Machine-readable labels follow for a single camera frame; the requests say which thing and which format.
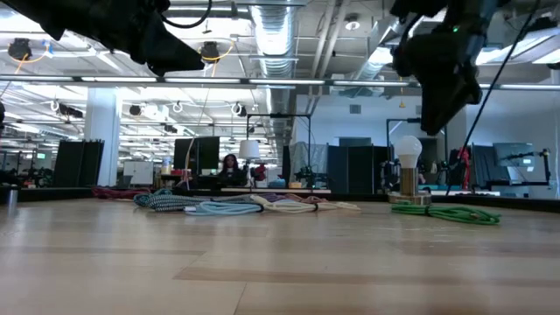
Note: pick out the round ceiling sensor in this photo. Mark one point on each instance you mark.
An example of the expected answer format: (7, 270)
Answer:
(352, 24)

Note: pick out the black computer monitor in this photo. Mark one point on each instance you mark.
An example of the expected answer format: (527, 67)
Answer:
(203, 155)

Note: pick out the long ceiling light strip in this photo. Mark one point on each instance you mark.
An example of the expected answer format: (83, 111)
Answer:
(210, 80)

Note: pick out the blue basket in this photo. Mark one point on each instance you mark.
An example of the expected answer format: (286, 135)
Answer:
(277, 184)

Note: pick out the person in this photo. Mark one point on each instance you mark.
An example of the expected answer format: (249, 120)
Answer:
(230, 168)

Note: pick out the dark grey curtain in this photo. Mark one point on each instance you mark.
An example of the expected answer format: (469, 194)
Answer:
(483, 166)

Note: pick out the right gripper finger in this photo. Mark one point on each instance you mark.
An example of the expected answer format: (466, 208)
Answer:
(450, 100)
(429, 105)

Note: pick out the wooden background table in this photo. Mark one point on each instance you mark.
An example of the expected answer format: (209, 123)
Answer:
(306, 191)

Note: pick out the silver ventilation duct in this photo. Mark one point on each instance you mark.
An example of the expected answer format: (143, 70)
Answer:
(275, 35)
(372, 65)

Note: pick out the grey translucent cover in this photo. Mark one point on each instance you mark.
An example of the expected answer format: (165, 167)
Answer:
(306, 155)

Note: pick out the white pillar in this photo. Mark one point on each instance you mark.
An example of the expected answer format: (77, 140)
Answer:
(102, 131)

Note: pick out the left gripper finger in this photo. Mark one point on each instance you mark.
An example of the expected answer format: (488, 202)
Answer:
(162, 63)
(164, 37)

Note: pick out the grey monitor on arm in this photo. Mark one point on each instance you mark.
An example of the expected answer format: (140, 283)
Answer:
(514, 154)

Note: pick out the white cabinet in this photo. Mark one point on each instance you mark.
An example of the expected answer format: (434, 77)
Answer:
(140, 172)

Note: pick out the light bulb on wooden base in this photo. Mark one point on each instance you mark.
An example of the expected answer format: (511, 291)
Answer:
(409, 149)

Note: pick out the yellow bowl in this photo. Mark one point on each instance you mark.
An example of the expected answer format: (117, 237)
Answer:
(295, 185)

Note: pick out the red robot arm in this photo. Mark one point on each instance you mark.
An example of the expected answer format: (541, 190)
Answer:
(464, 168)

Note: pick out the black gantry frame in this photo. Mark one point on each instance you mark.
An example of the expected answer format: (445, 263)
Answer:
(398, 121)
(280, 115)

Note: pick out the white shade table lamp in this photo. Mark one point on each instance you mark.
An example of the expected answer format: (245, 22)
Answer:
(249, 149)

